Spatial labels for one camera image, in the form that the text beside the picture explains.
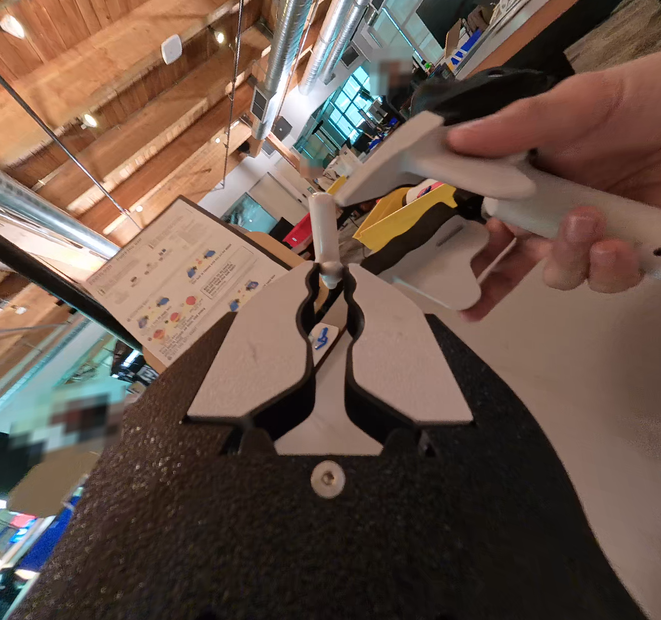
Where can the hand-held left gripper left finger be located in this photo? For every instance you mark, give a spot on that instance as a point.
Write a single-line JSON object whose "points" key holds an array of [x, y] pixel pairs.
{"points": [[253, 367]]}

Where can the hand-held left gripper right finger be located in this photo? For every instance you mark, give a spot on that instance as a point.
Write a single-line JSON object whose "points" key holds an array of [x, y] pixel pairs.
{"points": [[408, 367]]}

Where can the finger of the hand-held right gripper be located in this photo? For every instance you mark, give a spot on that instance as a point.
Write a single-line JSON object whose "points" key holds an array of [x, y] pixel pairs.
{"points": [[439, 264], [434, 165]]}

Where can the yellow plastic bin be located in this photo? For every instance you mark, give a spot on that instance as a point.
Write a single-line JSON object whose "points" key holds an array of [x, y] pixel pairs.
{"points": [[403, 222]]}

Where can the person's right hand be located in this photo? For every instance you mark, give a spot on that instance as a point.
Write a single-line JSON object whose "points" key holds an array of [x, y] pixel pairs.
{"points": [[578, 134]]}

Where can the blue clip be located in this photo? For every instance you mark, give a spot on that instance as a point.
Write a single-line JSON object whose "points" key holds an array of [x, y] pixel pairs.
{"points": [[323, 337]]}

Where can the instruction sheet board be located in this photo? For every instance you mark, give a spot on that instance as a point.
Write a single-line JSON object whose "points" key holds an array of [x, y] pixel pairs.
{"points": [[176, 289]]}

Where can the red plastic bin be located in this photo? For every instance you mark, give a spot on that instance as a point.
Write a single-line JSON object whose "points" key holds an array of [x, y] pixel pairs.
{"points": [[300, 230]]}

